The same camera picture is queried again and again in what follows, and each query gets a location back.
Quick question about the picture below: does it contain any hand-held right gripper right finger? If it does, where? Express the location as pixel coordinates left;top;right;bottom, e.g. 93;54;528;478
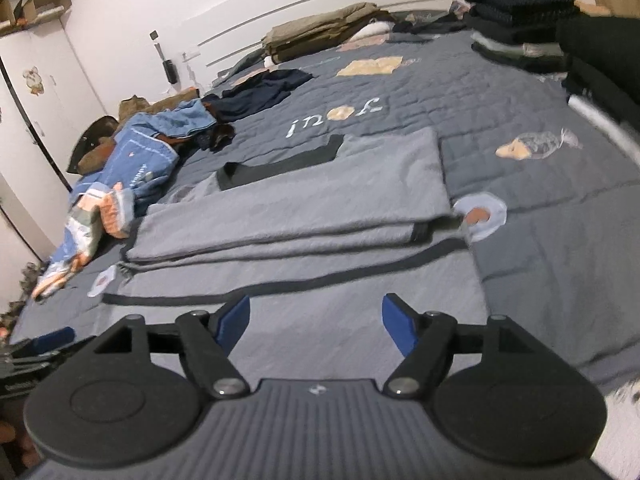
382;294;538;400

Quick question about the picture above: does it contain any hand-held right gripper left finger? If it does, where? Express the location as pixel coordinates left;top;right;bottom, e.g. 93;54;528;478
95;294;251;400

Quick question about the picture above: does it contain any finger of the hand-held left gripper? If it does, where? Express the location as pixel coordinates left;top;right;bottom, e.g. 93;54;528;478
10;327;76;361
0;336;97;378

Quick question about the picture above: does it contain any grey sweatshirt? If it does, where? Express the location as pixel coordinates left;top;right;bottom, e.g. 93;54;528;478
92;126;493;393

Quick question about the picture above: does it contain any black clothes pile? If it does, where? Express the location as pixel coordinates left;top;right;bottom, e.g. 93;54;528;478
554;14;640;133

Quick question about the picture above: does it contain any person's left hand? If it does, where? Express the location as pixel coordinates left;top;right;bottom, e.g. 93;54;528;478
0;420;38;468

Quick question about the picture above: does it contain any brown leafy patterned cloth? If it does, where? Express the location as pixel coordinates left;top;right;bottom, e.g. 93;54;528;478
0;260;48;343

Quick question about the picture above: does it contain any dark brown patterned garment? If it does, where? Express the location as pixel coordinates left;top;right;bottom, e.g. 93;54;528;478
195;122;237;153

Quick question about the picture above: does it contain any blue orange printed blanket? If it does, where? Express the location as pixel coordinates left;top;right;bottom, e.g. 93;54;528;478
30;127;181;303

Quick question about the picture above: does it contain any blue denim garment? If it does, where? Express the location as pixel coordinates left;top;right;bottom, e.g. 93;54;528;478
116;99;217;142

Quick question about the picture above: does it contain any navy garment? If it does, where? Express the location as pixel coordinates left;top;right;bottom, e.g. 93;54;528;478
202;67;316;123

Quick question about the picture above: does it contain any white fluffy cloth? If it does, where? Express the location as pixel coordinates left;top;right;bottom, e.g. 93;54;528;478
592;379;640;480

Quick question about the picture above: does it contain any grey-blue quilted bedspread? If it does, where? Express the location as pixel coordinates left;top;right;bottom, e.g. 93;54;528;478
7;7;640;401

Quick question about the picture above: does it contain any dark olive folded garment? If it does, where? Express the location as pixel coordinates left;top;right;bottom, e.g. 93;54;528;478
471;42;573;75

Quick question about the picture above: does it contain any black small garment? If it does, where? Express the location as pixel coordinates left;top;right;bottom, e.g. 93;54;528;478
392;9;471;36

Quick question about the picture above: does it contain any khaki folded jacket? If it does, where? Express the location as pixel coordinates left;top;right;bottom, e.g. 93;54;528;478
261;1;396;63

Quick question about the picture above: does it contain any pale folded garment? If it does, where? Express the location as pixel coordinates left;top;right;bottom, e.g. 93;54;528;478
471;30;568;58

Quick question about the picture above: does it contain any black folded sweater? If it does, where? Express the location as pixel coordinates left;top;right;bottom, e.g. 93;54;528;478
467;14;571;47

